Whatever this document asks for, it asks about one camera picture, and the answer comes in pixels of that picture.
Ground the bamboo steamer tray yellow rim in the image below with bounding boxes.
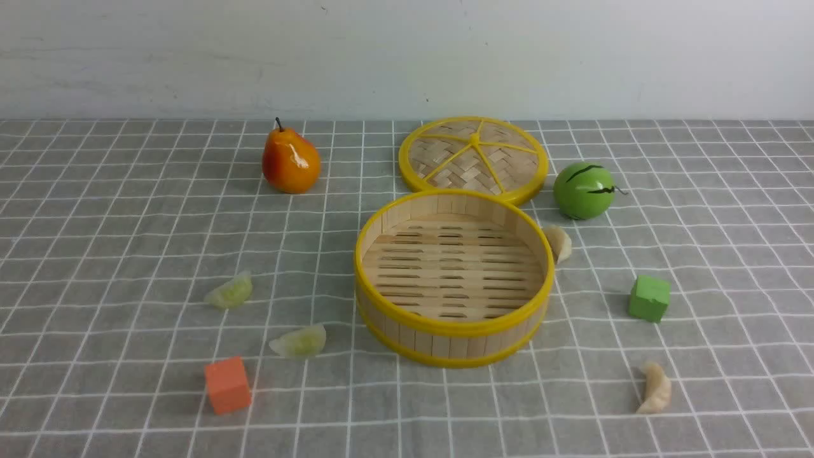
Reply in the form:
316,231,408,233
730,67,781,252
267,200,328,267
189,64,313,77
354,190,555,368

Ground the orange toy pear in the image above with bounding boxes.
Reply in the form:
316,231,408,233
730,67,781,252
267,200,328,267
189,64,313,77
261,117,322,194

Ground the orange foam cube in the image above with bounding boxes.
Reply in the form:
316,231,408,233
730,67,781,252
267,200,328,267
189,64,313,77
204,356,252,415

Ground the green dumpling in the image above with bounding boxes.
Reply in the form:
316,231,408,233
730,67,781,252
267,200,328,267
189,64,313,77
204,270,254,310
268,324,328,359

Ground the grey checked tablecloth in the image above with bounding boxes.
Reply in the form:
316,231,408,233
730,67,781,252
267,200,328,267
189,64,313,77
1,119,813,457

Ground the white dumpling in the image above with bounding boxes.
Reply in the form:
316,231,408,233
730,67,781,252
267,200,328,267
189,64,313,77
542,225,572,264
636,361,672,415

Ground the green foam cube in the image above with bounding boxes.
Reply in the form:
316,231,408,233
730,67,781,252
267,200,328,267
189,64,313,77
628,274,672,324

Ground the woven bamboo steamer lid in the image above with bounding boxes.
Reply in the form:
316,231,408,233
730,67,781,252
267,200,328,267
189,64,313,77
397,116,549,205

